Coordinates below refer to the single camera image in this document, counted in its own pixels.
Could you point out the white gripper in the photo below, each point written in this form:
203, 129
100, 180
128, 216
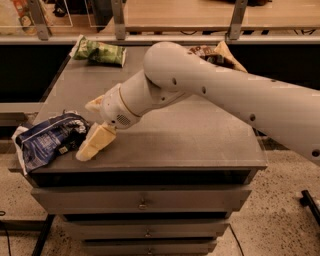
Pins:
114, 107

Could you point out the blue chip bag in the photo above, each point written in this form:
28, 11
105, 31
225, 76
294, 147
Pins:
40, 144

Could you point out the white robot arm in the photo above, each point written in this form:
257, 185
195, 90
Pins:
287, 113

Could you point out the green jalapeno chip bag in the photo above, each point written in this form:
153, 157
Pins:
99, 52

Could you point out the brown and cream chip bag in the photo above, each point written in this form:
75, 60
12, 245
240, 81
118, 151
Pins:
219, 55

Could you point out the top drawer with knob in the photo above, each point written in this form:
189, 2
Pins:
103, 200

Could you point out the drawer with knob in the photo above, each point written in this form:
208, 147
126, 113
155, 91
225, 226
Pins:
103, 200
140, 229
149, 247

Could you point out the grey drawer cabinet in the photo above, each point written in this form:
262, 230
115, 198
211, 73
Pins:
190, 144

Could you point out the middle drawer with knob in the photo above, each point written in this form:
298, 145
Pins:
140, 229

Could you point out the black bar on floor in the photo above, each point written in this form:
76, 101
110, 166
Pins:
41, 226

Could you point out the wooden counter with railing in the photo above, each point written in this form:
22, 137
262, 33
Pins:
143, 22

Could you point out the bottom drawer with knob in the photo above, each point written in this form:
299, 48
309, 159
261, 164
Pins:
149, 247

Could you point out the black floor stand leg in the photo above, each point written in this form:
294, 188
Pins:
307, 201

